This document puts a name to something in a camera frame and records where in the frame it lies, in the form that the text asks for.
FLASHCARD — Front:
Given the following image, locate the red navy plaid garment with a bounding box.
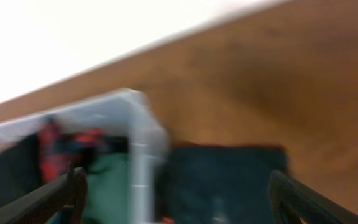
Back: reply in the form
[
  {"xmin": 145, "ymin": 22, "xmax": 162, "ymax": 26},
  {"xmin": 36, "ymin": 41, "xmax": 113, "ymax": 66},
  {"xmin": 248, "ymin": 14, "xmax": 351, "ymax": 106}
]
[{"xmin": 37, "ymin": 118, "xmax": 111, "ymax": 184}]

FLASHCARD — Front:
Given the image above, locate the clear plastic storage container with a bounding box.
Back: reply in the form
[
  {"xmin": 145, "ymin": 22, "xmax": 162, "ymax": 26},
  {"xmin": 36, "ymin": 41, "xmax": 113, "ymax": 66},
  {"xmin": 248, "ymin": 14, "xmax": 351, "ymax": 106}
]
[{"xmin": 0, "ymin": 88, "xmax": 169, "ymax": 223}]

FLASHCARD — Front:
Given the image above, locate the black garment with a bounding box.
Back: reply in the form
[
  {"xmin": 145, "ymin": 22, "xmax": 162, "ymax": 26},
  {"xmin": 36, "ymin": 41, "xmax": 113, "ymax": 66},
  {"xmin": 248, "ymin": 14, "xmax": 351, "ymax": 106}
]
[{"xmin": 0, "ymin": 134, "xmax": 42, "ymax": 207}]

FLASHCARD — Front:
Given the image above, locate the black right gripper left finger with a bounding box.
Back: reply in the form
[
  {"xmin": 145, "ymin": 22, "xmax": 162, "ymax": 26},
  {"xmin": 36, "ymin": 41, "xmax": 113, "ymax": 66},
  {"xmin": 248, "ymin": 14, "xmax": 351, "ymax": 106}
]
[{"xmin": 0, "ymin": 167, "xmax": 88, "ymax": 224}]

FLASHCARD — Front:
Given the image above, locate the pink printed shirt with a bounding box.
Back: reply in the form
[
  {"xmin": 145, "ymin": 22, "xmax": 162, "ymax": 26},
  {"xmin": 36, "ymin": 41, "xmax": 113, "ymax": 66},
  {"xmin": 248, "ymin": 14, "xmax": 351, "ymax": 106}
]
[{"xmin": 162, "ymin": 217, "xmax": 175, "ymax": 224}]

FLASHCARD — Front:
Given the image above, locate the green garment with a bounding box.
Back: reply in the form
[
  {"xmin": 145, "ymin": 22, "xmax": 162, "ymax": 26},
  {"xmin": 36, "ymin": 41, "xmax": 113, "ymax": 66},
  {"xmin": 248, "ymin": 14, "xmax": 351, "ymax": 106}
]
[{"xmin": 77, "ymin": 152, "xmax": 129, "ymax": 224}]

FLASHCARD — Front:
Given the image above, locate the dark teal garment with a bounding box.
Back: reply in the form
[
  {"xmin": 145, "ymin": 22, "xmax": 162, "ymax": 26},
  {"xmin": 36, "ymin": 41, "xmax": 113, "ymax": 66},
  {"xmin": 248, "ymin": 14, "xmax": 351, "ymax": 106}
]
[{"xmin": 155, "ymin": 145, "xmax": 288, "ymax": 224}]

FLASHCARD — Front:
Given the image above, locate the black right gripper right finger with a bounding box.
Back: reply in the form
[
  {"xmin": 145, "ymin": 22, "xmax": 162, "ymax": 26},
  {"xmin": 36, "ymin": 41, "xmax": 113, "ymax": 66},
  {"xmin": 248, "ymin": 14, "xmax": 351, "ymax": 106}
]
[{"xmin": 268, "ymin": 170, "xmax": 358, "ymax": 224}]

